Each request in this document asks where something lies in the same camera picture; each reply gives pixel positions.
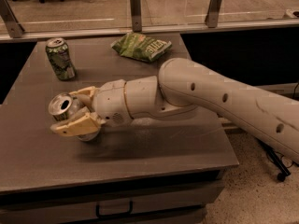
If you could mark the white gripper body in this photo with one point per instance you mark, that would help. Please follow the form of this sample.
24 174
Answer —
109 103

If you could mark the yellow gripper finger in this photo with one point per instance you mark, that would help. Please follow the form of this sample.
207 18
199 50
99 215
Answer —
85 95
82 122

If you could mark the white 7up can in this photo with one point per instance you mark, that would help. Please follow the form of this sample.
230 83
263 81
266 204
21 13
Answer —
63 106

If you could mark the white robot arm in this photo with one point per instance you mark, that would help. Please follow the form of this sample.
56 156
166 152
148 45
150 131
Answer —
180 86

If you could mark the green soda can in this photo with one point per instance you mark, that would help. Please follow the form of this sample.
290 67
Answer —
58 54

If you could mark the green chip bag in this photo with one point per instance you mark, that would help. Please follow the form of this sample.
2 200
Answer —
141 47

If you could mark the grey cabinet drawer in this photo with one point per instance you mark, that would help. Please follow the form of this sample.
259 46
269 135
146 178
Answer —
175 204

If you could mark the black wheeled stand base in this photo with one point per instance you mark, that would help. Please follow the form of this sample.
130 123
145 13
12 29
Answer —
272 155

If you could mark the black drawer handle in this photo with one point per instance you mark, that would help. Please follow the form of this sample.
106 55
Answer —
113 209

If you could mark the left metal glass bracket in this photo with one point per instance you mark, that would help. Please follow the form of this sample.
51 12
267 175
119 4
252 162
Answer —
14 28

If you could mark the metal glass bracket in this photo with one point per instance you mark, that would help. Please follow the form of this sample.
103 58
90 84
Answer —
14 28
136 17
213 12

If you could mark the middle metal glass bracket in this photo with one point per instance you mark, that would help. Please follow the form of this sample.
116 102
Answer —
136 17

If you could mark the right metal glass bracket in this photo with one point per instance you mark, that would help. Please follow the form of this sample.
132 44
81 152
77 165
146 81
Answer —
213 12

